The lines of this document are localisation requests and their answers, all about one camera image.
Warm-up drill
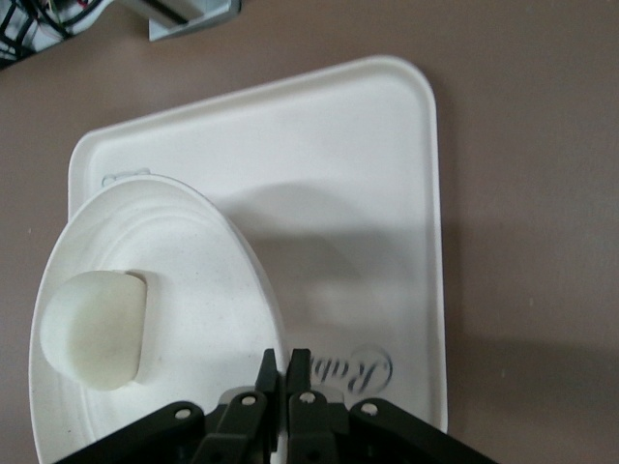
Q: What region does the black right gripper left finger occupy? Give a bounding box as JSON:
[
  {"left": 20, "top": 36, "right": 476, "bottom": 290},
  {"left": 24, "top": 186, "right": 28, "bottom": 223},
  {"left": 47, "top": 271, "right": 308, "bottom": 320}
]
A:
[{"left": 57, "top": 347, "right": 281, "bottom": 464}]

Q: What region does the metal table edge bracket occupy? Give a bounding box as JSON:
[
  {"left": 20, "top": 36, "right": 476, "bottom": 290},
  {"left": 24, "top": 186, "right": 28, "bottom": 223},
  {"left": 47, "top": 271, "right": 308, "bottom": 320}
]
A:
[{"left": 147, "top": 0, "right": 242, "bottom": 43}]

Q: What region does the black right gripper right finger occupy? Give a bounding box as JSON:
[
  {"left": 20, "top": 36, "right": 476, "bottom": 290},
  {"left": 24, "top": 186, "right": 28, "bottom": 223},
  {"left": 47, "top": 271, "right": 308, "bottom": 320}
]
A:
[{"left": 287, "top": 347, "right": 500, "bottom": 464}]

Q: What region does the brown table cover cloth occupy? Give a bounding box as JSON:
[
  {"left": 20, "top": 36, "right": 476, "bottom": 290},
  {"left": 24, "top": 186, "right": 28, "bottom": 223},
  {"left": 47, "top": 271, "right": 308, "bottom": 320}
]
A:
[{"left": 0, "top": 0, "right": 619, "bottom": 464}]

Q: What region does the white steamed bun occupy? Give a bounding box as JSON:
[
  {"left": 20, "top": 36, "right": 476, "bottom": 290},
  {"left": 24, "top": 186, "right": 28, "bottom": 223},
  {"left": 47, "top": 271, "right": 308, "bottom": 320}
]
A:
[{"left": 40, "top": 270, "right": 148, "bottom": 392}]

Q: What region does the cream round plate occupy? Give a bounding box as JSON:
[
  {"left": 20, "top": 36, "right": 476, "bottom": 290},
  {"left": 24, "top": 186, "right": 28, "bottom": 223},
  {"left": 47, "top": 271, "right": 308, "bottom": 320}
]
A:
[{"left": 28, "top": 173, "right": 285, "bottom": 464}]

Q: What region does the cream rabbit print tray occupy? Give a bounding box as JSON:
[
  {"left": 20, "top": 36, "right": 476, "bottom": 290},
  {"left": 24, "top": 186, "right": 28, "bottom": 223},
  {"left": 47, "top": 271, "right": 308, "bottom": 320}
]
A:
[{"left": 67, "top": 54, "right": 454, "bottom": 435}]

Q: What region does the black cable bundle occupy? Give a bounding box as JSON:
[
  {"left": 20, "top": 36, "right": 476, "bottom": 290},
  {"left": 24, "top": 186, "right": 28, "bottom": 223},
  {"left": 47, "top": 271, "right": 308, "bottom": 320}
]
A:
[{"left": 0, "top": 0, "right": 110, "bottom": 72}]

